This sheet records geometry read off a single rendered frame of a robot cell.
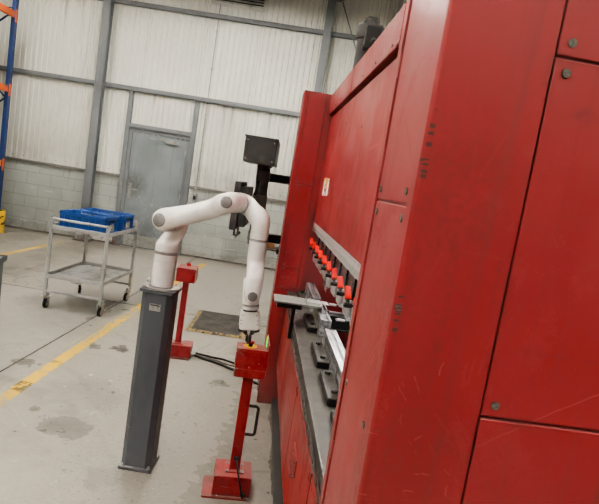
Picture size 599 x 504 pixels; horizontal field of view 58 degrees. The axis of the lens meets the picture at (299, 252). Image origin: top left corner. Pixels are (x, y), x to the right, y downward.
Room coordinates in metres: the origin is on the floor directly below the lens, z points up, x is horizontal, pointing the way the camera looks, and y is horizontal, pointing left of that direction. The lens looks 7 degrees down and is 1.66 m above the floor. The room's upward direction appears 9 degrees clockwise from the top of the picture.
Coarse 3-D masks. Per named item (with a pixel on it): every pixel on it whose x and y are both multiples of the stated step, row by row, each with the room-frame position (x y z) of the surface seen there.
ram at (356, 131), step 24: (384, 72) 2.15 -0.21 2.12; (360, 96) 2.67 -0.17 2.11; (384, 96) 2.07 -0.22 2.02; (336, 120) 3.53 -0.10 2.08; (360, 120) 2.55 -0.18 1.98; (384, 120) 1.99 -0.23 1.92; (336, 144) 3.32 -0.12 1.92; (360, 144) 2.43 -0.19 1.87; (336, 168) 3.13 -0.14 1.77; (360, 168) 2.33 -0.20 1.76; (336, 192) 2.96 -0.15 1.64; (360, 192) 2.23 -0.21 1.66; (336, 216) 2.80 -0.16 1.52; (360, 216) 2.14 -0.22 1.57; (336, 240) 2.66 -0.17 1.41; (360, 240) 2.05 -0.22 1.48; (360, 264) 1.97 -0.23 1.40
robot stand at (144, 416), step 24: (144, 288) 2.75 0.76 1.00; (144, 312) 2.75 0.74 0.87; (168, 312) 2.76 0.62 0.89; (144, 336) 2.75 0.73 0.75; (168, 336) 2.78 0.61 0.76; (144, 360) 2.75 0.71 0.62; (168, 360) 2.85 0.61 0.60; (144, 384) 2.75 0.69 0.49; (144, 408) 2.75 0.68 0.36; (144, 432) 2.75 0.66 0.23; (144, 456) 2.75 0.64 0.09
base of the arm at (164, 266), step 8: (160, 256) 2.77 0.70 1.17; (168, 256) 2.78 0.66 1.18; (176, 256) 2.82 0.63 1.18; (160, 264) 2.77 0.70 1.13; (168, 264) 2.78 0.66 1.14; (152, 272) 2.80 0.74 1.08; (160, 272) 2.77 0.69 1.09; (168, 272) 2.78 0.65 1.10; (152, 280) 2.79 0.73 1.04; (160, 280) 2.77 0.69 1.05; (168, 280) 2.79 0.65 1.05; (152, 288) 2.74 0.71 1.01; (160, 288) 2.76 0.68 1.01; (168, 288) 2.79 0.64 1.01; (176, 288) 2.82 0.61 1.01
